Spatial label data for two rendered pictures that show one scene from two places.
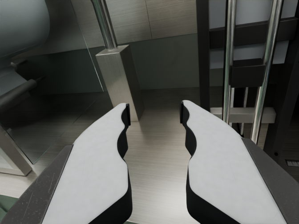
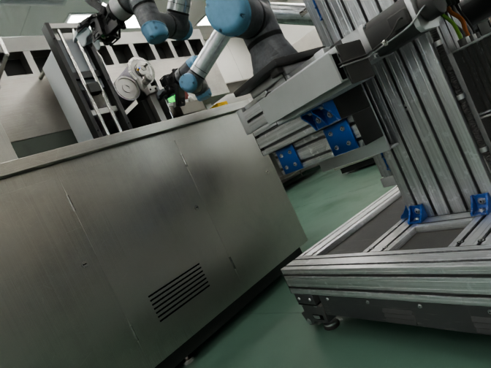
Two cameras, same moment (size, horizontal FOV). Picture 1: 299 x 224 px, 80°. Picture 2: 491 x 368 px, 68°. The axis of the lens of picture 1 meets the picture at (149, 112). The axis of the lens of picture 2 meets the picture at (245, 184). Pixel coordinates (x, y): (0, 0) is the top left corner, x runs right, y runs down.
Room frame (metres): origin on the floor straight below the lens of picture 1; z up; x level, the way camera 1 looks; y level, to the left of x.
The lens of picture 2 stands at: (-0.70, 1.07, 0.58)
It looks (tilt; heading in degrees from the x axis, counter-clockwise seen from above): 2 degrees down; 293
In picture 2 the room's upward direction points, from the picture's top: 25 degrees counter-clockwise
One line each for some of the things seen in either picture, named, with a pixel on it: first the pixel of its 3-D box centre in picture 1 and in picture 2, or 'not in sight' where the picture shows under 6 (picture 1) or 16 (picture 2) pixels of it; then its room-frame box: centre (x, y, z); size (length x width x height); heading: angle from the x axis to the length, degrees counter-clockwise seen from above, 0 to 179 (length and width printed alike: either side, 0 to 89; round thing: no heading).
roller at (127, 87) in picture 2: not in sight; (117, 98); (0.42, -0.49, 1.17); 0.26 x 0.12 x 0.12; 158
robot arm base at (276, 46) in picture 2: not in sight; (271, 54); (-0.47, -0.07, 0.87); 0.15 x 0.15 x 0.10
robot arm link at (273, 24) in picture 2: not in sight; (254, 19); (-0.47, -0.06, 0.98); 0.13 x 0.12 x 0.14; 83
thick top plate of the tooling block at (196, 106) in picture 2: not in sight; (174, 120); (0.34, -0.78, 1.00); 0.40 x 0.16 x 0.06; 158
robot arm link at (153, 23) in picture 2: not in sight; (155, 24); (-0.19, 0.02, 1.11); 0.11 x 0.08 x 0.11; 83
